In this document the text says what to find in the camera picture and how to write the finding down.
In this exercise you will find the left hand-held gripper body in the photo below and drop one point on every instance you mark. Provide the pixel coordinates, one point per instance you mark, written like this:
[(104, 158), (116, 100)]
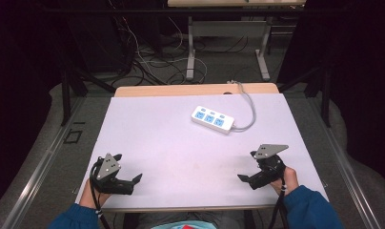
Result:
[(108, 168)]

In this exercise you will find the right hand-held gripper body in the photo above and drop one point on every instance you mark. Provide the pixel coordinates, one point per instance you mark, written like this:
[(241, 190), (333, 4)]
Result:
[(267, 168)]

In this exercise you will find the person's right hand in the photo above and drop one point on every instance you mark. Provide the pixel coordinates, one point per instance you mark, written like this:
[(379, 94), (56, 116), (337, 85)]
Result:
[(289, 181)]

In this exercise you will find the person's left hand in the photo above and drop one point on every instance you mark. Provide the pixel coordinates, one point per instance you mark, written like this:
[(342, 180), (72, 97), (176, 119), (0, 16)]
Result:
[(91, 198)]

